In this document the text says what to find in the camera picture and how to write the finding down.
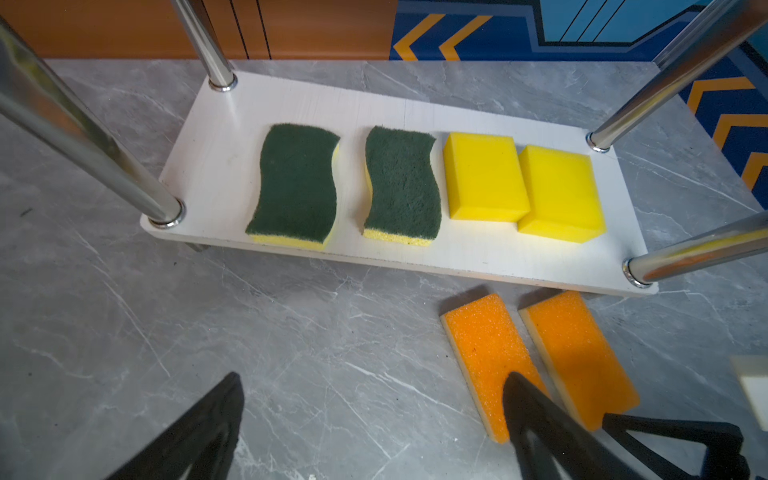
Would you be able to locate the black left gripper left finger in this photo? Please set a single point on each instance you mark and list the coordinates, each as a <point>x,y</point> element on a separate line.
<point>200,444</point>

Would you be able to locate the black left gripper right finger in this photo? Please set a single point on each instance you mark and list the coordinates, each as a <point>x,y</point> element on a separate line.
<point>529,410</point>

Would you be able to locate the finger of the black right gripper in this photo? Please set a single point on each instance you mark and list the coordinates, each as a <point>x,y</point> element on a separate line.
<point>722,441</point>

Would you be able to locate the orange sponge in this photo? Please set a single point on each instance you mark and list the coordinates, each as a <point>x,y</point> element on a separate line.
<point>586,372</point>
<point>488,349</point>

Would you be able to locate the yellow sponge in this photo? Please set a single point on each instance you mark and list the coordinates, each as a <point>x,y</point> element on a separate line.
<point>484,178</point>
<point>563,195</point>

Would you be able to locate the green wavy sponge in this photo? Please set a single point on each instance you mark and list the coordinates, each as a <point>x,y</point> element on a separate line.
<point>405,198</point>
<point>297,203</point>

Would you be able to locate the white two-tier shelf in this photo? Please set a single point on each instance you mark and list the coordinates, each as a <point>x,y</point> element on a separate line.
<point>212,179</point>

